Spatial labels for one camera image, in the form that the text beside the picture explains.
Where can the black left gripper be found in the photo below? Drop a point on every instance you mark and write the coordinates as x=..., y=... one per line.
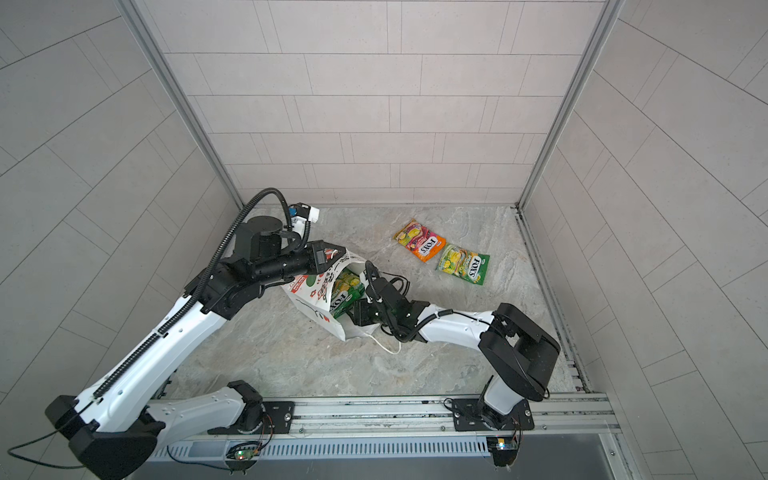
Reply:
x=315, y=257

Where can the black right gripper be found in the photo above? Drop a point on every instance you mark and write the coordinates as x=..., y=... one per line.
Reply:
x=360, y=308

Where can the floral white paper bag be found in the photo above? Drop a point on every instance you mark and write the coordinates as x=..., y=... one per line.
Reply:
x=311, y=295

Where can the orange pink Fox's candy bag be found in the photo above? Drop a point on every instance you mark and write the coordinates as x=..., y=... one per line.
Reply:
x=422, y=242

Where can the green Fox's spring tea bag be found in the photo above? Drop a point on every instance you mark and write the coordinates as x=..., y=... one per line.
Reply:
x=463, y=263

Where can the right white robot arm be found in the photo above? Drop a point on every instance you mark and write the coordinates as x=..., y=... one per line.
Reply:
x=521, y=353

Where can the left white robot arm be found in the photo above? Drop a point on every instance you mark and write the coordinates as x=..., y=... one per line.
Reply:
x=115, y=425

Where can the left green circuit board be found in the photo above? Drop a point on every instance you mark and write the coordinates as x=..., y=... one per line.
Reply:
x=244, y=452

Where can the green circuit board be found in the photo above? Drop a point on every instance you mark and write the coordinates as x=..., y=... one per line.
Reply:
x=503, y=450
x=244, y=452

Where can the right green circuit board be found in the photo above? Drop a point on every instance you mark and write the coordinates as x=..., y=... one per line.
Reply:
x=503, y=450

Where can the white ventilation grille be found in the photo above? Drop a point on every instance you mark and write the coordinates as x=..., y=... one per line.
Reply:
x=213, y=451

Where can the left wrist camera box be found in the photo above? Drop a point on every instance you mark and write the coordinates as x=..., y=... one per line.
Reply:
x=302, y=213

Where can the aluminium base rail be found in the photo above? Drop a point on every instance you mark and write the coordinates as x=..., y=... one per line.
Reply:
x=421, y=416

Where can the aluminium left corner post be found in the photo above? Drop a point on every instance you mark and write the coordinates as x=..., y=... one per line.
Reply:
x=139, y=29

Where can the aluminium corner post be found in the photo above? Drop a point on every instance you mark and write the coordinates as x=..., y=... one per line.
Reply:
x=599, y=36
x=139, y=29

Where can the aluminium right corner post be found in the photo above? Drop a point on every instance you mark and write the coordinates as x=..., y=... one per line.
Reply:
x=599, y=36

